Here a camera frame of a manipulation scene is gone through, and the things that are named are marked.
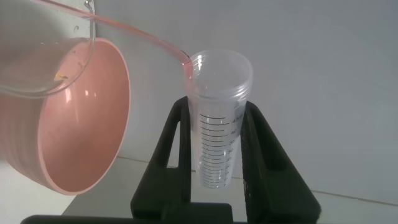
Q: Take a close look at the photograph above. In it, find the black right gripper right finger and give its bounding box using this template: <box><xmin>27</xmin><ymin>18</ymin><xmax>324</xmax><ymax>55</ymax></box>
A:
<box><xmin>240</xmin><ymin>100</ymin><xmax>322</xmax><ymax>224</ymax></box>

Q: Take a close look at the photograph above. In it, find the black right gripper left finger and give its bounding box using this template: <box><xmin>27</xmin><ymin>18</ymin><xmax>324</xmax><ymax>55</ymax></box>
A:
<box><xmin>130</xmin><ymin>95</ymin><xmax>192</xmax><ymax>220</ymax></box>

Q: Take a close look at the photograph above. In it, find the test tube with red pigment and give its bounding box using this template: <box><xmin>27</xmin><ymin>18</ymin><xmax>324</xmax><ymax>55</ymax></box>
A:
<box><xmin>183</xmin><ymin>49</ymin><xmax>254</xmax><ymax>190</ymax></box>

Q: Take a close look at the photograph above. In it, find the pink bowl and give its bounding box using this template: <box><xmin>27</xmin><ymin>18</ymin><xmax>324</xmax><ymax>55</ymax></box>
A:
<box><xmin>0</xmin><ymin>37</ymin><xmax>132</xmax><ymax>197</ymax></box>

